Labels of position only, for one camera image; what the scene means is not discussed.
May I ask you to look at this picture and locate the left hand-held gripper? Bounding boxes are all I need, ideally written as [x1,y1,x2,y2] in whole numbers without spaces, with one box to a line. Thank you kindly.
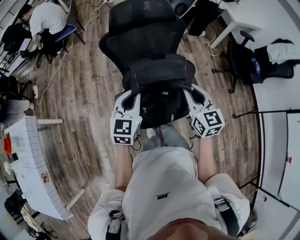
[110,90,143,146]

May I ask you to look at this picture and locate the orange bin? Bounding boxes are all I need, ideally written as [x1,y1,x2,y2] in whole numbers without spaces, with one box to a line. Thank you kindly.
[3,137,12,155]

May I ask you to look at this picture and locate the short white cable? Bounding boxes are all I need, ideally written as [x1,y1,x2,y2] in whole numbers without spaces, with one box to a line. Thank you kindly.
[207,24,223,57]

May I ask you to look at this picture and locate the white garment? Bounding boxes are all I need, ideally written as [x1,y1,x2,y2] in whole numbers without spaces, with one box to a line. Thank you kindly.
[267,43,300,64]

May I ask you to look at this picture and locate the whiteboard with black stand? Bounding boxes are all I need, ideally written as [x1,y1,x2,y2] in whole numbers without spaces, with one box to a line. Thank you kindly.
[232,109,300,208]

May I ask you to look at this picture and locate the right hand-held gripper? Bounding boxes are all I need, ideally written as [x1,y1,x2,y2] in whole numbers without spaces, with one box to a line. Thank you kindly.
[184,84,225,139]

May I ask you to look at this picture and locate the person's right forearm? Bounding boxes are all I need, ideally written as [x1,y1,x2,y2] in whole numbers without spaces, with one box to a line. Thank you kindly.
[198,137,218,185]

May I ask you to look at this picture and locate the black backpack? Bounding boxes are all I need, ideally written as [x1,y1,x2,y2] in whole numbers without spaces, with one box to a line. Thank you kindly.
[121,53,196,129]

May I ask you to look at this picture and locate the yellow printed bag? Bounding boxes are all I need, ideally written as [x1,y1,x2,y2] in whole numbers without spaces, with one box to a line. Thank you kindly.
[21,206,38,232]

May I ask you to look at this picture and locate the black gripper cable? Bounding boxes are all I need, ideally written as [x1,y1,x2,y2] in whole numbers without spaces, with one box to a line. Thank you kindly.
[189,135,200,150]
[130,135,142,151]

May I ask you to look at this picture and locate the person's chin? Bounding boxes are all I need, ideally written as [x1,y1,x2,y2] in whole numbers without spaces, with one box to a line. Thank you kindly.
[146,217,229,240]

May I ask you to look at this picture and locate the black office chair with armrests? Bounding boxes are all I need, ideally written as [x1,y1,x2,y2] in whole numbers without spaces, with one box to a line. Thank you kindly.
[211,30,300,94]

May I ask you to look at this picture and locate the white laptop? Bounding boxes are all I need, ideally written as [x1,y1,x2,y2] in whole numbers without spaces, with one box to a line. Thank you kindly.
[20,37,32,52]

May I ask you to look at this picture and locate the black mesh office chair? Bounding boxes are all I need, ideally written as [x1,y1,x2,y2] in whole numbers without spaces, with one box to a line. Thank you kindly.
[98,0,211,125]

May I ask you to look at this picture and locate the blue bottle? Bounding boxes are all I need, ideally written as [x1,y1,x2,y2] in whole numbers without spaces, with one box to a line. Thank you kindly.
[251,58,262,76]

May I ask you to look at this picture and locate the person's grey trousers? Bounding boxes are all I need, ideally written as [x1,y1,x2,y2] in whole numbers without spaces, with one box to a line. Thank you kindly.
[142,125,192,152]

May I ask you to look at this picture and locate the white desk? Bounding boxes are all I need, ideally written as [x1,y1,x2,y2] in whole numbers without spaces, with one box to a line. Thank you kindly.
[210,0,263,50]

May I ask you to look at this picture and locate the person's white shirt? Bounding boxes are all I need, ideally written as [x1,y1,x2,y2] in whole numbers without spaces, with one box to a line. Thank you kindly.
[88,146,251,240]

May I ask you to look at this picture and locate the white grid-pattern table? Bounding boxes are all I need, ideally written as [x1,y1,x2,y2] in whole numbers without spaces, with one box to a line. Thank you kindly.
[4,116,85,221]

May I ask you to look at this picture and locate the long white cable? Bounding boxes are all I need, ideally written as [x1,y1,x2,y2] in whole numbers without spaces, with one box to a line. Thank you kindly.
[37,2,108,105]

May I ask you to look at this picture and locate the person's left forearm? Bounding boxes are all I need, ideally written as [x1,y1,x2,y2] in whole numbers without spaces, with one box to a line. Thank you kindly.
[114,144,134,192]

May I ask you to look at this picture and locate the person's left white shoe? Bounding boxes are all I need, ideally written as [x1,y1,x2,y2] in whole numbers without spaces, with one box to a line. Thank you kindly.
[146,127,160,140]

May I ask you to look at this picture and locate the blue seat chair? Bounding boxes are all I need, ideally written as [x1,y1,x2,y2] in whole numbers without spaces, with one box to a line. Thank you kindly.
[55,0,86,45]

